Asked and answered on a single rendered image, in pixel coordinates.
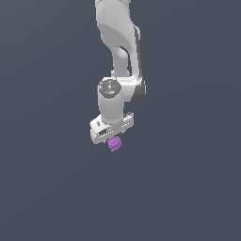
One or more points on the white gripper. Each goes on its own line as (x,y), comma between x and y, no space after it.
(108,128)

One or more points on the small purple ridged object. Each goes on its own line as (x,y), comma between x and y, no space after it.
(114,143)

